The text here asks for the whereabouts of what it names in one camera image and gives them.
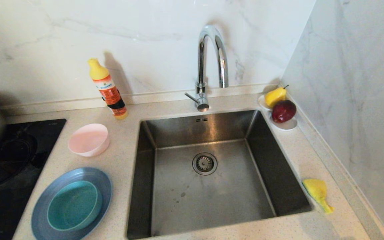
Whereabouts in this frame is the pink plastic bowl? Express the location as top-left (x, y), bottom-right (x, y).
top-left (68, 123), bottom-right (110, 157)

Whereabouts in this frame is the stainless steel sink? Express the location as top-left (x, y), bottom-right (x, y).
top-left (126, 109), bottom-right (313, 240)

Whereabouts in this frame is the black induction cooktop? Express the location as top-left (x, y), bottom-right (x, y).
top-left (0, 119), bottom-right (67, 240)

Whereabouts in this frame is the yellow sponge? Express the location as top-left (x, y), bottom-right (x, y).
top-left (302, 178), bottom-right (335, 214)

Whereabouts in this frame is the white fruit dish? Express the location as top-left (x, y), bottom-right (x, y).
top-left (258, 94), bottom-right (298, 131)

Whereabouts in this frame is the dark red apple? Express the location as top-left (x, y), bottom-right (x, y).
top-left (271, 100), bottom-right (297, 123)

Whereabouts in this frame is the chrome gooseneck faucet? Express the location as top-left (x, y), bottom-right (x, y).
top-left (184, 24), bottom-right (229, 112)

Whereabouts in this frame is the teal bowl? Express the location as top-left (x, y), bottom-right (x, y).
top-left (47, 180), bottom-right (103, 232)

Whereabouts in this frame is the metal drain strainer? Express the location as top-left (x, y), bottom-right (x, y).
top-left (192, 152), bottom-right (218, 176)

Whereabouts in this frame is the yellow pear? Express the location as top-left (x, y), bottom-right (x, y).
top-left (265, 85), bottom-right (289, 108)

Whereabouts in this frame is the yellow capped dish soap bottle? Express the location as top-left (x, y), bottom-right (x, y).
top-left (88, 58), bottom-right (128, 120)

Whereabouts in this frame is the large blue-grey plate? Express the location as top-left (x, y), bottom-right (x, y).
top-left (31, 167), bottom-right (113, 240)

